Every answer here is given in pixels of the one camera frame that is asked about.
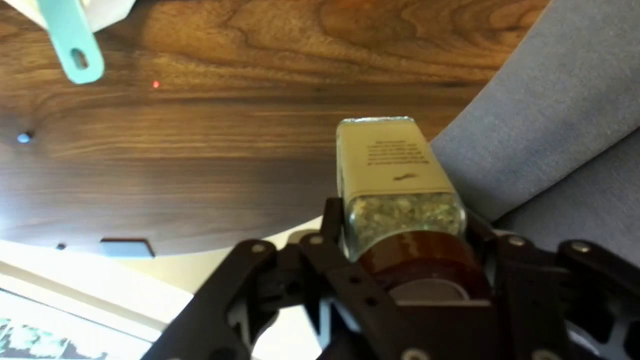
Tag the glass shaker with brown lid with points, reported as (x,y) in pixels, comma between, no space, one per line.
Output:
(402,219)

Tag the teal measuring scoop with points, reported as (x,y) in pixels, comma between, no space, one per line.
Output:
(72,41)

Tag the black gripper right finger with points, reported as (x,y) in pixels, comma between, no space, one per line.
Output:
(574,303)

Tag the white wooden box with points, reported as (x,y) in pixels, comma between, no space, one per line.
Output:
(99,12)

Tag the round dark wooden table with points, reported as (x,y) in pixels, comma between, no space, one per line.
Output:
(217,119)

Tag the window frame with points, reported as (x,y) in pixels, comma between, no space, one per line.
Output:
(100,305)

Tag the grey-blue chair with wooden legs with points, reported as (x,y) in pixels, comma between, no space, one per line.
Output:
(551,147)

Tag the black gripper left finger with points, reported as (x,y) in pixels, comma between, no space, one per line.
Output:
(257,281)

